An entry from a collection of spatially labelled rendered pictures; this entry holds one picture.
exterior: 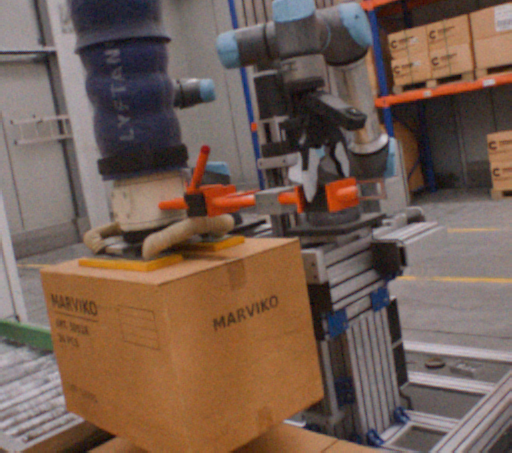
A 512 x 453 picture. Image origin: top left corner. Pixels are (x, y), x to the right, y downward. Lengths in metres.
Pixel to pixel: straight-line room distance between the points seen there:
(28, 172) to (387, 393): 9.88
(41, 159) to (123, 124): 10.34
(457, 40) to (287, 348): 7.69
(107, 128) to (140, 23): 0.26
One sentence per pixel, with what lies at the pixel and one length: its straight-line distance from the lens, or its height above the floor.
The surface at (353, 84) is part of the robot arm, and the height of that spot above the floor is 1.42.
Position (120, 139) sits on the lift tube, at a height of 1.37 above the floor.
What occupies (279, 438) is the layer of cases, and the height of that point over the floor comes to 0.54.
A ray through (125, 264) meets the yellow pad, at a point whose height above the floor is 1.09.
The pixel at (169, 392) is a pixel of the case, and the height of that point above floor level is 0.84.
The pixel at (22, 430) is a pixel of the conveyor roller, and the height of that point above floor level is 0.54.
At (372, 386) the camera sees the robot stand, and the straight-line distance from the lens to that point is 2.32.
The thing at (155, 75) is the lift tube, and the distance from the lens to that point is 1.54.
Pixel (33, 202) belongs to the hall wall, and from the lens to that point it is 11.70.
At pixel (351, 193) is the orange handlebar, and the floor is 1.20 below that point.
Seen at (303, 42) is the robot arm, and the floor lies 1.47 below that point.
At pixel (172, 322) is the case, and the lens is 1.29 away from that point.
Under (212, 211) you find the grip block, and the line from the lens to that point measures 1.35.
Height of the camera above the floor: 1.32
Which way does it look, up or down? 5 degrees down
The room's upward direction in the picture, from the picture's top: 10 degrees counter-clockwise
